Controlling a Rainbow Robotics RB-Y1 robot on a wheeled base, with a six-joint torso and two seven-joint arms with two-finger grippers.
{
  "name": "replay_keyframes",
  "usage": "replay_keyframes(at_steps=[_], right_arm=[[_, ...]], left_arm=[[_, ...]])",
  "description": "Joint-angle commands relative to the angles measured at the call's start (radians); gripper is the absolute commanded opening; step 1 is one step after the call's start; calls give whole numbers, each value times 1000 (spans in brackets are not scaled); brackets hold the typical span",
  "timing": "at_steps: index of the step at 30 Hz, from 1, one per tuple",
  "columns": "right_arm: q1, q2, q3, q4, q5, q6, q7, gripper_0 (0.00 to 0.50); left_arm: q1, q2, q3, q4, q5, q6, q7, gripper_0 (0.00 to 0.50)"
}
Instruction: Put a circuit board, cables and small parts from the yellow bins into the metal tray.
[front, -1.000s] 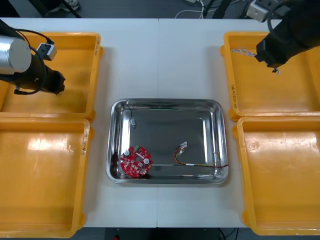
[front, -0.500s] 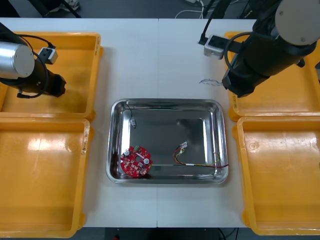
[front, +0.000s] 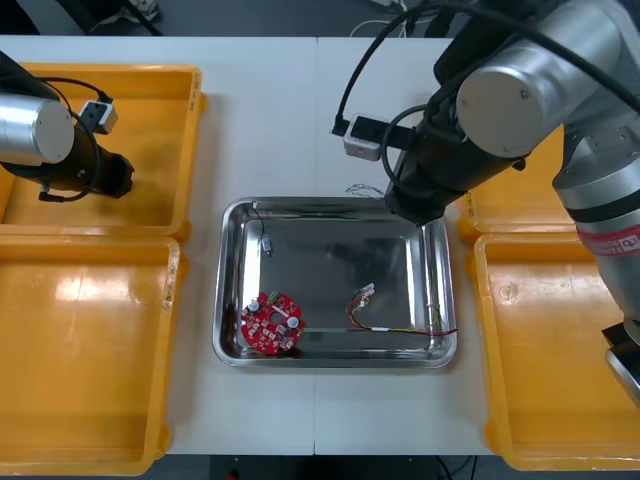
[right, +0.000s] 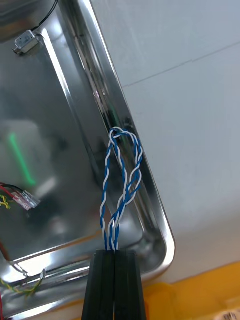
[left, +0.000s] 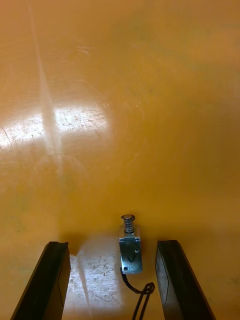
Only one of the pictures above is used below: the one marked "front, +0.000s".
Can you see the yellow-orange plastic bin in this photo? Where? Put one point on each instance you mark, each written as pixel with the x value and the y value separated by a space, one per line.
pixel 520 205
pixel 540 360
pixel 100 375
pixel 150 125

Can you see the round red circuit board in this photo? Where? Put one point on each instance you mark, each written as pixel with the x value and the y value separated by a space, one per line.
pixel 272 325

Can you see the silver-grey and black right arm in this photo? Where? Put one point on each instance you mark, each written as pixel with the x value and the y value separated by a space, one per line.
pixel 525 90

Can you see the steel tray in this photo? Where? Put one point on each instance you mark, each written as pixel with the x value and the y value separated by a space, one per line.
pixel 325 260

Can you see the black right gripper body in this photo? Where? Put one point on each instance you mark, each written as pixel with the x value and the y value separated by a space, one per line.
pixel 420 195

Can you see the silver-grey and black left arm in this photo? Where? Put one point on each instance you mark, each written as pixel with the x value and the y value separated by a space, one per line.
pixel 35 130

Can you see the black chair base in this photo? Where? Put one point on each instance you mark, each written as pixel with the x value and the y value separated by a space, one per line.
pixel 140 22

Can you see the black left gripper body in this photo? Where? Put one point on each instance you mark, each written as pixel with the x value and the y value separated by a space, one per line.
pixel 117 175

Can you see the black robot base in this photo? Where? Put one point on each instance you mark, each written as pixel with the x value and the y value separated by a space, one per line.
pixel 260 467

